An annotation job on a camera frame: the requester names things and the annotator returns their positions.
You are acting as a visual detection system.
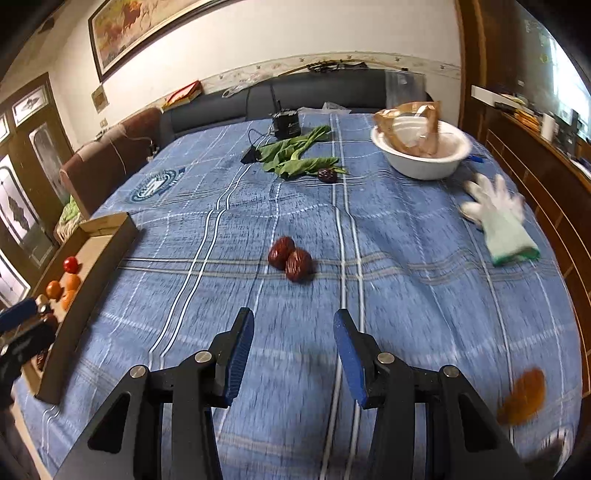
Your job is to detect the brown paper bag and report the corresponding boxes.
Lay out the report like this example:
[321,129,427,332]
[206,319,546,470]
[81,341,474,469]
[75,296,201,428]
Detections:
[373,100,443,156]

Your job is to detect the wooden sideboard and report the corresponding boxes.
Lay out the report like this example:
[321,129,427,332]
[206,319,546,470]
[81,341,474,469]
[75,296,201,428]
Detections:
[471,85,591,384]

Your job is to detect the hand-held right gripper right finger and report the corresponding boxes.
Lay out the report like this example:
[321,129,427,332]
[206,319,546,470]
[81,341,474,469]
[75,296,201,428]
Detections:
[333,308,532,480]

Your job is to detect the orange-brown dried fruit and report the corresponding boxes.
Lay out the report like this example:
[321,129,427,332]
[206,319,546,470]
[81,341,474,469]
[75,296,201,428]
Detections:
[496,367,547,426]

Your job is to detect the white cord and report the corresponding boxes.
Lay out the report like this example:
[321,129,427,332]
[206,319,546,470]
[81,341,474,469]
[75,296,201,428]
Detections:
[108,124,156,176]

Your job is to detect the cardboard box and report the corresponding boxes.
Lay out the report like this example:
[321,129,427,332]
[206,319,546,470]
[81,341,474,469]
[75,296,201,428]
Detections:
[23,212,139,404]

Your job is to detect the brown armchair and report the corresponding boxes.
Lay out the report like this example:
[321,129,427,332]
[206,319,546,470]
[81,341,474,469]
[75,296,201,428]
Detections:
[60,107,162,220]

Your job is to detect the black electronic device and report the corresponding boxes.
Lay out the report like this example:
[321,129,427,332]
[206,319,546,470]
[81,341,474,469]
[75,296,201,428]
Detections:
[271,85,301,139]

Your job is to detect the clear plastic bag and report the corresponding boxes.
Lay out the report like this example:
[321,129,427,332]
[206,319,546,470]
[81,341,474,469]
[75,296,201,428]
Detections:
[385,71,426,112]

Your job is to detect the red and gold box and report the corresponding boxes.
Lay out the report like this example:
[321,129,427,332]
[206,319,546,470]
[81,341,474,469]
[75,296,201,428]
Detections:
[161,80,202,110]

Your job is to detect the long dark stick tool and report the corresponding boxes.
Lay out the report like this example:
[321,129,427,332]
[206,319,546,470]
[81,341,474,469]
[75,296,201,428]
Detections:
[272,58,408,78]

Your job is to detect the black sofa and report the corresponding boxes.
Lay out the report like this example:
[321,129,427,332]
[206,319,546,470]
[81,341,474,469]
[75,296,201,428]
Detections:
[159,69,432,144]

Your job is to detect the green leafy vegetable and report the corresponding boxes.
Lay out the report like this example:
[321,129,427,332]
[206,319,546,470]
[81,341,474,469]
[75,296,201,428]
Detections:
[256,124,347,181]

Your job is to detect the green cloth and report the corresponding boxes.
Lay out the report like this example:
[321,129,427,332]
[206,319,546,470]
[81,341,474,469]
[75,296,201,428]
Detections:
[55,194,93,241]

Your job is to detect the framed painting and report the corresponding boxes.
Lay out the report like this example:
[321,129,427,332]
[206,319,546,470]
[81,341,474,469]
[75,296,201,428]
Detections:
[88,0,245,83]

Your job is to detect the black cable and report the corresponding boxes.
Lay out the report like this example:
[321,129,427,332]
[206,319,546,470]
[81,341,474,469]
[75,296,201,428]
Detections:
[247,128,276,151]

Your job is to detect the blue plaid tablecloth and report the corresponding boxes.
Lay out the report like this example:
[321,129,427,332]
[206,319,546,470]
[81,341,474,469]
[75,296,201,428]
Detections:
[14,111,585,480]

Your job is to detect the tall wooden cabinet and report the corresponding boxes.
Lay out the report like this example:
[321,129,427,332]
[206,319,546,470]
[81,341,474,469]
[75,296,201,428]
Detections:
[455,0,491,134]

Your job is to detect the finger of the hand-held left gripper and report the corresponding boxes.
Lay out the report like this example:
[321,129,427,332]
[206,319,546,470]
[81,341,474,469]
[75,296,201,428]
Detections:
[0,319,59,370]
[0,298,40,333]

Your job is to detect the white bowl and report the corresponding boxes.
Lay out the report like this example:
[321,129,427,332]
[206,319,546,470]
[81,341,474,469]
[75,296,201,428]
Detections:
[370,115,472,181]

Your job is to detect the wooden glass door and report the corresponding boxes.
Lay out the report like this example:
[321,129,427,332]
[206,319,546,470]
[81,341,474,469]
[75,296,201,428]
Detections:
[0,71,75,310]

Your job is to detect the white work glove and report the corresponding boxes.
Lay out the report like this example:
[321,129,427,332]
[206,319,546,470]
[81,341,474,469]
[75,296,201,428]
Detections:
[459,173,541,267]

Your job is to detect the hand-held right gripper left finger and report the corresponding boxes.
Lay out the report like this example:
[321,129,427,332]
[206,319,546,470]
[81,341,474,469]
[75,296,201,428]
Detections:
[53,307,256,480]

